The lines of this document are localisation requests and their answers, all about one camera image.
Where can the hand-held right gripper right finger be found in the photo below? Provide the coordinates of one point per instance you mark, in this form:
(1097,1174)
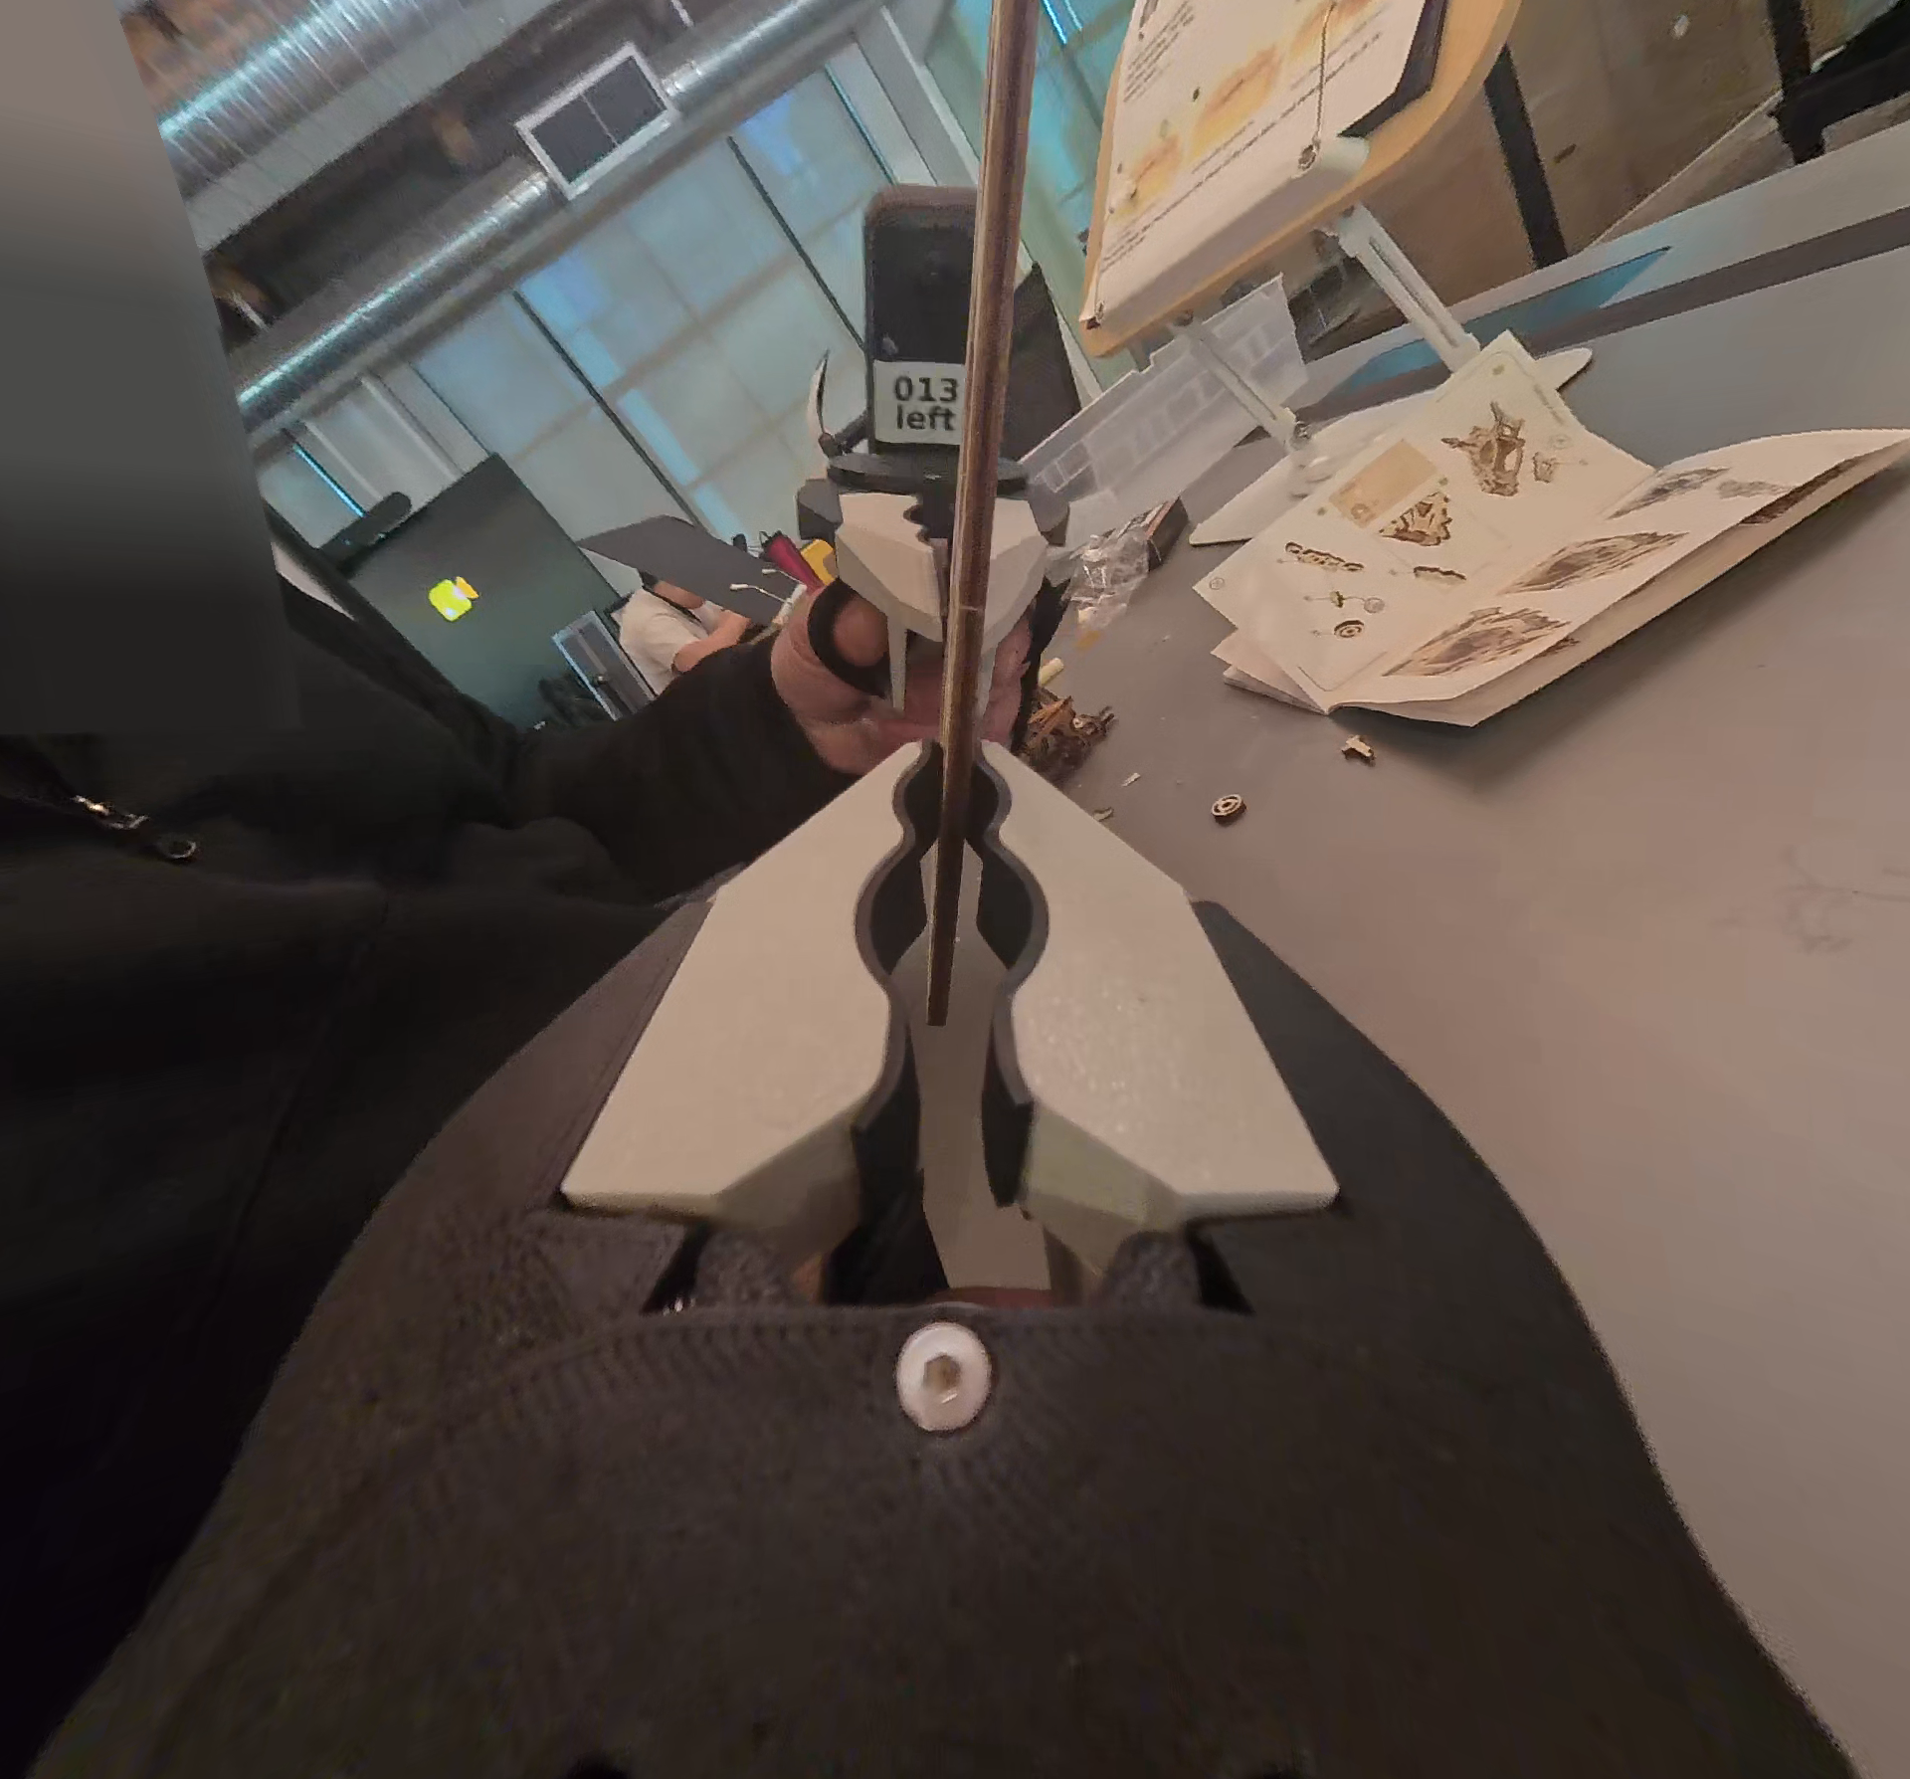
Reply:
(1180,1062)

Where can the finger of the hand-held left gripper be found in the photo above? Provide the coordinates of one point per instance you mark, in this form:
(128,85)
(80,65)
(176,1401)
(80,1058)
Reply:
(1024,548)
(881,555)

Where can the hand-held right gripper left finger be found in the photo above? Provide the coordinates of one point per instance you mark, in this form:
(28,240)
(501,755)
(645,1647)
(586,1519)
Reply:
(716,1062)

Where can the thin wooden parts sheet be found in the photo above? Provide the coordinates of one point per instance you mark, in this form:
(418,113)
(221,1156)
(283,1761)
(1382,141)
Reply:
(989,317)

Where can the wooden model vehicle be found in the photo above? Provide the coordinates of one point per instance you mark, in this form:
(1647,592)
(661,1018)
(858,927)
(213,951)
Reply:
(1066,742)

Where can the person's left forearm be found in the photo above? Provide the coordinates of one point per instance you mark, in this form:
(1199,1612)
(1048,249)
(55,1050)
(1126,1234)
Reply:
(671,780)

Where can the person's left hand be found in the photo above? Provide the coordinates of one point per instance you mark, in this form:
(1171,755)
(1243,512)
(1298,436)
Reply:
(836,728)

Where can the clear plastic bag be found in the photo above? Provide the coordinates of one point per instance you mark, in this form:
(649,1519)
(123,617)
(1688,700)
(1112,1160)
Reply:
(1108,570)

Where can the black monitor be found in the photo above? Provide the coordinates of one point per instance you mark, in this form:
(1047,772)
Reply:
(1053,362)

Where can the clear plastic organizer box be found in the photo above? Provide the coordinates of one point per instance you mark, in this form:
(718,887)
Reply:
(1134,428)

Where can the dark grey flat panel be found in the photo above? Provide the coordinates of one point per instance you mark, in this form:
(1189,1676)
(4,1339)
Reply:
(671,562)

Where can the white vent grille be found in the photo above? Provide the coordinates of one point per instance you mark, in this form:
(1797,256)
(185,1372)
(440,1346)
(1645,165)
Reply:
(598,123)

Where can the black screen yellow icon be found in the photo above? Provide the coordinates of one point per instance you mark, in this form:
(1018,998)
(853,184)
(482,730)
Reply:
(492,540)

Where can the large instruction manual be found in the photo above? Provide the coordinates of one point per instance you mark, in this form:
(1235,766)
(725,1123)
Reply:
(1239,48)

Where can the small open instruction booklet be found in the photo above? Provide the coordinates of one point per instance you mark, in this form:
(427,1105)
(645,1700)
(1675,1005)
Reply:
(1433,570)

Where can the spiral round air duct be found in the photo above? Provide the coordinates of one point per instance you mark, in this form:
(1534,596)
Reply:
(447,271)
(373,2)

